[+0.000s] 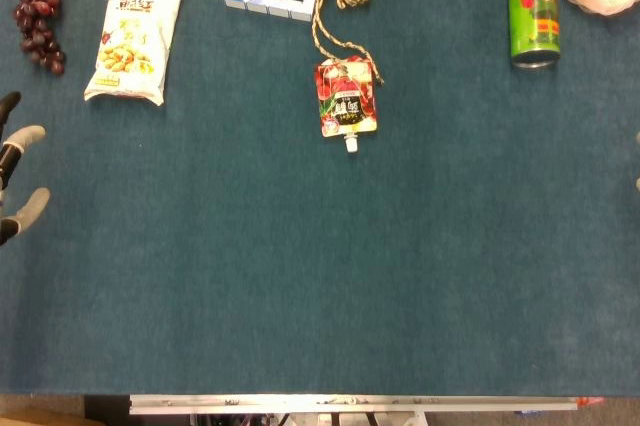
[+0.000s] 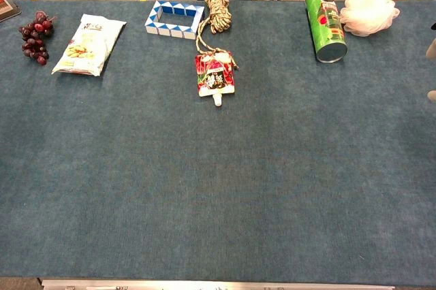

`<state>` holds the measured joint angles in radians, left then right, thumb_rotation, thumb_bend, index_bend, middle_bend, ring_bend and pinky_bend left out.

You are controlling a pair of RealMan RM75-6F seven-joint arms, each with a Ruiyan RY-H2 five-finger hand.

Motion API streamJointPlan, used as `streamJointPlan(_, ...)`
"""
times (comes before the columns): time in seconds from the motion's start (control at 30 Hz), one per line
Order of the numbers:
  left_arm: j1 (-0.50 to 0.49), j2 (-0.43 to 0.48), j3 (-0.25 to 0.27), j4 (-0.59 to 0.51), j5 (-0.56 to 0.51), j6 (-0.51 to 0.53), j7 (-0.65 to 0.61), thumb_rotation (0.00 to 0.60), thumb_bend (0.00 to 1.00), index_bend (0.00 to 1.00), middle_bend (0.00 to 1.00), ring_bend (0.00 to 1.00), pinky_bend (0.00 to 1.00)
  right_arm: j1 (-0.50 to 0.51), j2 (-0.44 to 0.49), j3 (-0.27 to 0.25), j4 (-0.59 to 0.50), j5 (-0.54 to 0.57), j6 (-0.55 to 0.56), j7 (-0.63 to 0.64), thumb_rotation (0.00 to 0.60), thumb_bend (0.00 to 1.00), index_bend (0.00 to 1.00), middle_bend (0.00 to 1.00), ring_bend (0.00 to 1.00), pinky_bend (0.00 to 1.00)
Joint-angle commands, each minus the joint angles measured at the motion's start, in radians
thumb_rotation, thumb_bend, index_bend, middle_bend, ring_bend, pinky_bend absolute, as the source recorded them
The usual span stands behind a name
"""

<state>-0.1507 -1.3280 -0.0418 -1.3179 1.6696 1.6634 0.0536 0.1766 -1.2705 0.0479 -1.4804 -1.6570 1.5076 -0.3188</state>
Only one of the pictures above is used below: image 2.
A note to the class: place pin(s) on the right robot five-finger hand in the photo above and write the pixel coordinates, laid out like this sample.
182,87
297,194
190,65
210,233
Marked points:
433,50

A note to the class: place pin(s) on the pale pink bath loofah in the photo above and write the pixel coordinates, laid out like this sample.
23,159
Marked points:
369,11

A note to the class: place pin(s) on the green Pringles can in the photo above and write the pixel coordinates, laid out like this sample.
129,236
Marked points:
327,24

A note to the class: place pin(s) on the red spouted drink pouch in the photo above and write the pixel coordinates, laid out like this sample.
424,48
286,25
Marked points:
214,75

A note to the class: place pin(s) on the blue felt table mat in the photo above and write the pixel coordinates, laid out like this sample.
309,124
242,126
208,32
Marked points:
218,184

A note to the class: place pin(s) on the blue white snake puzzle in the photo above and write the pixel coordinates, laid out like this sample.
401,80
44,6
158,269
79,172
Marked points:
170,30

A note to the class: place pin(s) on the white snack bag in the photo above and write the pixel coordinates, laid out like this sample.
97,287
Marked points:
88,45

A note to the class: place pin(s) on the dark red grape bunch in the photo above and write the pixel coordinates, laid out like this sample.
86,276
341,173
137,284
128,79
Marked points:
34,36

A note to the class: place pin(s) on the dark framed board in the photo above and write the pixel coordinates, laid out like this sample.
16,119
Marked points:
7,7

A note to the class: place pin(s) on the aluminium table edge rail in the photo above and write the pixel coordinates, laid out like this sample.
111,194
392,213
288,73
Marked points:
218,285

